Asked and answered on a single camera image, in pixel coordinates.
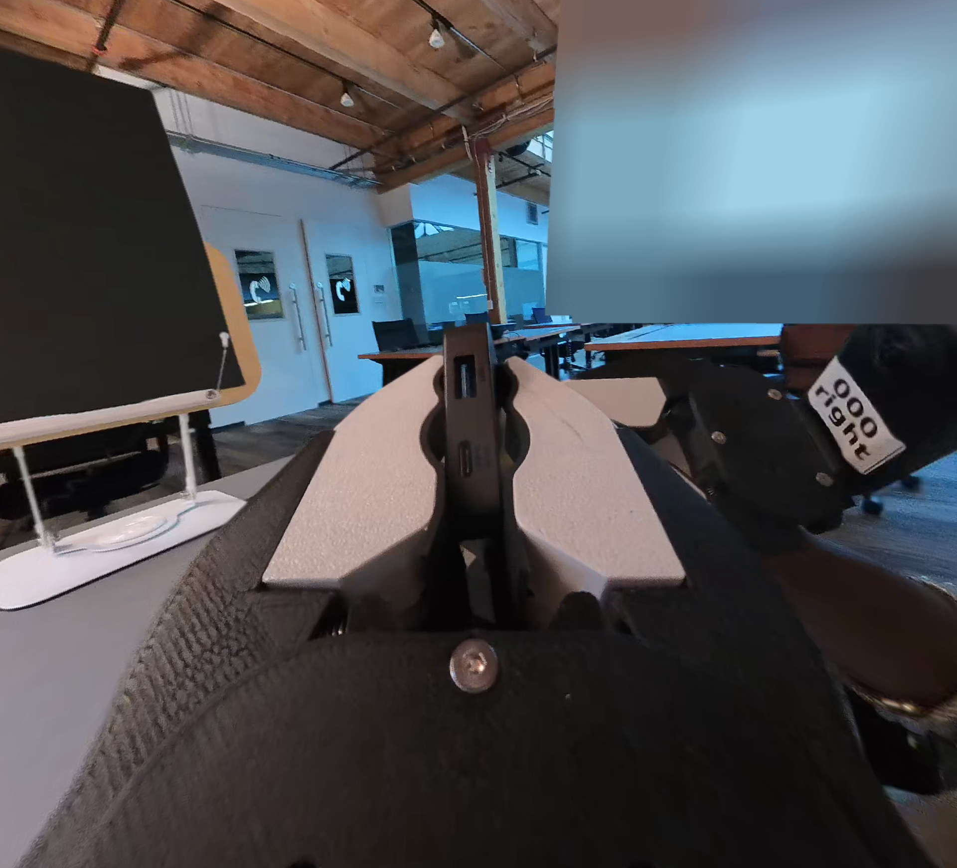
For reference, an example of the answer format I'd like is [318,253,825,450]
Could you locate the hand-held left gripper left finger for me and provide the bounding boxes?
[262,354,450,630]

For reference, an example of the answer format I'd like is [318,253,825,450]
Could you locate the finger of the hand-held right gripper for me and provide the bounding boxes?
[564,377,668,430]

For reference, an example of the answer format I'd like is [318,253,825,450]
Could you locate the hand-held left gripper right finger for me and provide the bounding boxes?
[502,357,689,630]

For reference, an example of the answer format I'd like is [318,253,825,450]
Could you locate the black adapter device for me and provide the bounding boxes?
[441,321,517,626]

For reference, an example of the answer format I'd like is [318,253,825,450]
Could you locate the person's right hand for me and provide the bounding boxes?
[766,534,957,699]

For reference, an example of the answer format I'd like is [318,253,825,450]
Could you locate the long wooden office desk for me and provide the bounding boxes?
[583,322,786,361]
[357,322,584,391]

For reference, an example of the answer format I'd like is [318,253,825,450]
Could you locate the door window with phone icon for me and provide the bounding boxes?
[324,253,360,316]
[234,249,286,320]

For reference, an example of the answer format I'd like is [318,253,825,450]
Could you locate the black board with wooden rim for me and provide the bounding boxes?
[0,46,263,450]

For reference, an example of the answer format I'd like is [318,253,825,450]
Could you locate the white wire stand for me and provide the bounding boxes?
[0,332,248,611]

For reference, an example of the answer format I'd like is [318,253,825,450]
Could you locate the gold and pearl bracelets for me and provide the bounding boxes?
[843,575,957,721]

